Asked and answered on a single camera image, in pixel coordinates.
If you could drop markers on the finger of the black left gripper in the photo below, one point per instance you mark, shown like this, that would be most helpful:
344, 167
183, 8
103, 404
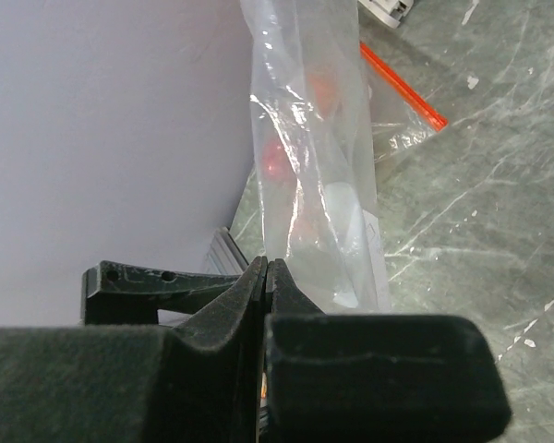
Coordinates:
120, 294

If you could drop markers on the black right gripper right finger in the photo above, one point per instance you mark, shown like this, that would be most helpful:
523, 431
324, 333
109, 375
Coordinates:
376, 378

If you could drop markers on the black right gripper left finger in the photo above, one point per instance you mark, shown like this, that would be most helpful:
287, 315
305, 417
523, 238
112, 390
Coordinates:
191, 378

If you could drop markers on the small white metal bracket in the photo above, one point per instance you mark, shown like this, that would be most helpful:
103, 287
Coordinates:
389, 12

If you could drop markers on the clear orange zip top bag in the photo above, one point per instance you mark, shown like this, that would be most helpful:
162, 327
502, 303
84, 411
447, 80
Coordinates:
322, 221

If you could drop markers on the red toy apple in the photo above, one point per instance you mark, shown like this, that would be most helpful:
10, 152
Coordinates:
275, 164

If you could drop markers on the toy orange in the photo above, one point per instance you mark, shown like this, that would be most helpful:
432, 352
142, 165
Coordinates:
325, 90

